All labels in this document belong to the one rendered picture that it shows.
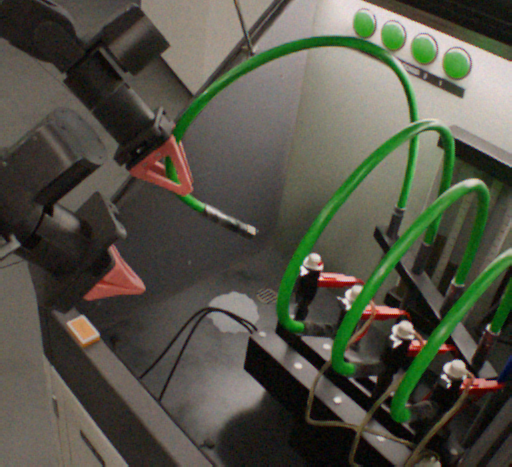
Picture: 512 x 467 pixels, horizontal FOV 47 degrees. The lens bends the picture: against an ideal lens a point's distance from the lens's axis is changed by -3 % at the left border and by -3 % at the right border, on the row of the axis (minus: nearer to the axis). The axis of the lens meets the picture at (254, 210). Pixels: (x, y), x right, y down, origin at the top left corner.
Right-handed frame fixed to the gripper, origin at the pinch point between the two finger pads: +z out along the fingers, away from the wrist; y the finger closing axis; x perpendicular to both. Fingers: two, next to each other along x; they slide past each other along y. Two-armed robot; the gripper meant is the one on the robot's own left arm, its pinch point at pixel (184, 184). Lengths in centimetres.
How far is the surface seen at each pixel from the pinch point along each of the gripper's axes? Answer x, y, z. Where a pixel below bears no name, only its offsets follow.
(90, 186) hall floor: 92, 203, 28
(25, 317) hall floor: 111, 116, 35
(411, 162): -25.5, 10.0, 21.0
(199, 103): -8.4, -1.9, -7.3
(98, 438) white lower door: 41.7, 3.8, 26.8
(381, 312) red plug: -10.1, -5.4, 29.2
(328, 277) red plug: -6.5, 0.7, 23.6
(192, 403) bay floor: 25.6, 5.5, 32.1
